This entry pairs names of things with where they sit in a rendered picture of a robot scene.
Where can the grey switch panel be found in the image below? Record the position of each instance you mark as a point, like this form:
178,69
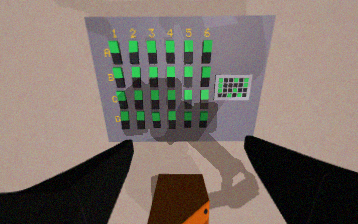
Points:
180,79

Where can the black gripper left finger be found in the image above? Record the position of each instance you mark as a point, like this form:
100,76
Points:
83,194

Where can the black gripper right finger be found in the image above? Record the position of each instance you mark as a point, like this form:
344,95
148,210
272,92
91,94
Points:
304,189

